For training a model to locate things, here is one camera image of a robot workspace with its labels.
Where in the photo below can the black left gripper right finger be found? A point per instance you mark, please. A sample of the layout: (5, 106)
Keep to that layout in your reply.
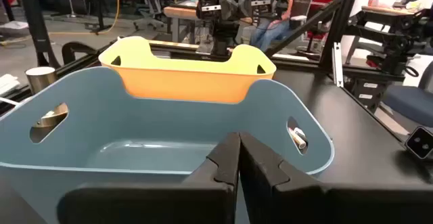
(304, 203)

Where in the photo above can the wooden workbench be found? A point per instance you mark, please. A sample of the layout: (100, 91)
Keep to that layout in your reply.
(179, 14)

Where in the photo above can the yellow plastic bin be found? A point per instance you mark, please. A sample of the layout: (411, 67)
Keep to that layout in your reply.
(182, 82)

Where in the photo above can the white papers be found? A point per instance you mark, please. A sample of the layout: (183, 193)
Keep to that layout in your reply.
(6, 83)

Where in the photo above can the white metal bracket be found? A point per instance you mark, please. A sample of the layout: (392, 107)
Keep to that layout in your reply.
(337, 65)

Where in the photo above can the white cylindrical battery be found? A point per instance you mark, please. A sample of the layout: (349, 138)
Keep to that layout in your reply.
(297, 140)
(300, 131)

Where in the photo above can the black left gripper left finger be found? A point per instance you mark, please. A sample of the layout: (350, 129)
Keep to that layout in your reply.
(189, 203)

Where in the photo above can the blue office chair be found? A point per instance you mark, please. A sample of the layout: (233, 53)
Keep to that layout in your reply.
(411, 102)

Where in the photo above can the metal cup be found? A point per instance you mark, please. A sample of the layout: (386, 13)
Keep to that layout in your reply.
(40, 80)

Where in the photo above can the grey office chair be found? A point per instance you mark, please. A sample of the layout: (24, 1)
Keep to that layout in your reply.
(302, 5)

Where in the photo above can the black robot arm in background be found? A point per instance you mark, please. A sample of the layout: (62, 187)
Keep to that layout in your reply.
(389, 44)

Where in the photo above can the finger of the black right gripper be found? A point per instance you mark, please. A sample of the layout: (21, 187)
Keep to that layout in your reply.
(244, 4)
(228, 4)

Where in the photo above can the black frame post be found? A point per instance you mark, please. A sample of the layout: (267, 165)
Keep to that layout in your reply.
(338, 21)

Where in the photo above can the person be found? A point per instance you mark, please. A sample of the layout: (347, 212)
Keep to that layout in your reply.
(272, 27)

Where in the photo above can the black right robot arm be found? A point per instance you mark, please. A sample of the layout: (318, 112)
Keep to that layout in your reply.
(221, 36)

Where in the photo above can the black camera box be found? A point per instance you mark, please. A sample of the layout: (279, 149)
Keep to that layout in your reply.
(420, 142)

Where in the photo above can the black slanted pole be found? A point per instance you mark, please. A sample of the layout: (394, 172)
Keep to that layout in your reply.
(35, 24)

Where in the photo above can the blue plastic bin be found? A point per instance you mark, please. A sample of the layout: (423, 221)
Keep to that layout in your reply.
(152, 122)

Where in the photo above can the black diagonal frame brace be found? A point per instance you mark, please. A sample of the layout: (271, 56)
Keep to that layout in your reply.
(301, 27)

